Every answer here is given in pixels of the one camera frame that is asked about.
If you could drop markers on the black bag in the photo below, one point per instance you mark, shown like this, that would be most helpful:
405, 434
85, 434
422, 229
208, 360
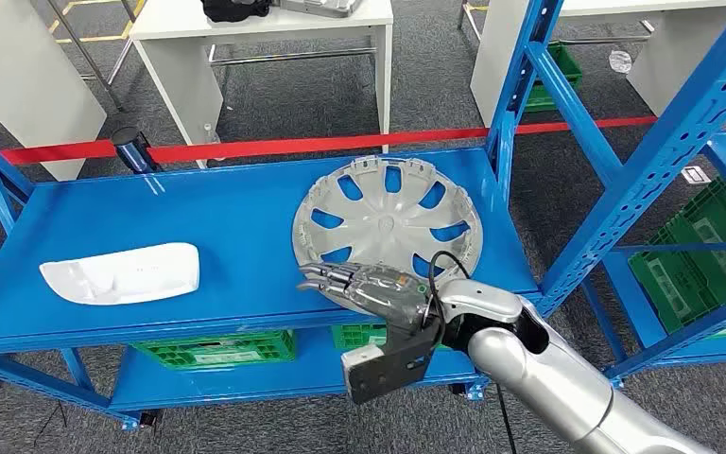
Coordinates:
234, 9

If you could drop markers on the crumpled clear plastic bottle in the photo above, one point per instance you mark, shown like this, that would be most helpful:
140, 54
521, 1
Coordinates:
620, 61

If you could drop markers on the grey flat case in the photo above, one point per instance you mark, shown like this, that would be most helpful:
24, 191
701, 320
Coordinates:
322, 6

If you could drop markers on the silver plastic wheel hubcap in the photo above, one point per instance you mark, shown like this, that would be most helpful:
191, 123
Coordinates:
388, 213

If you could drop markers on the black barrier stanchion post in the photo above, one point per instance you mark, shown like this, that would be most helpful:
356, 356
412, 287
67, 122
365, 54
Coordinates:
132, 150

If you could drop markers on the silver floor outlet plate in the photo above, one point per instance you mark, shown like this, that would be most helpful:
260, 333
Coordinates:
696, 175

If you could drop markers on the white plastic mirror cover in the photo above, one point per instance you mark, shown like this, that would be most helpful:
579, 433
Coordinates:
125, 275

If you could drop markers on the white table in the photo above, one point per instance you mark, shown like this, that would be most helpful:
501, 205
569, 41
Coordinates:
676, 62
25, 81
256, 25

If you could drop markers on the steel tube frame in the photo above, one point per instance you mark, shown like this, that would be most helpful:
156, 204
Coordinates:
86, 56

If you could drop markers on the green plastic crate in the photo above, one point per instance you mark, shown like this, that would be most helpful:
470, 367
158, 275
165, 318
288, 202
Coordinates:
713, 282
225, 351
357, 337
538, 100

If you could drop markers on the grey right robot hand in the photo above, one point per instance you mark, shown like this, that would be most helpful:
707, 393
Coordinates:
382, 291

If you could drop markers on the red barrier belt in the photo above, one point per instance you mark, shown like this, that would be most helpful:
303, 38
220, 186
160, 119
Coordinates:
313, 145

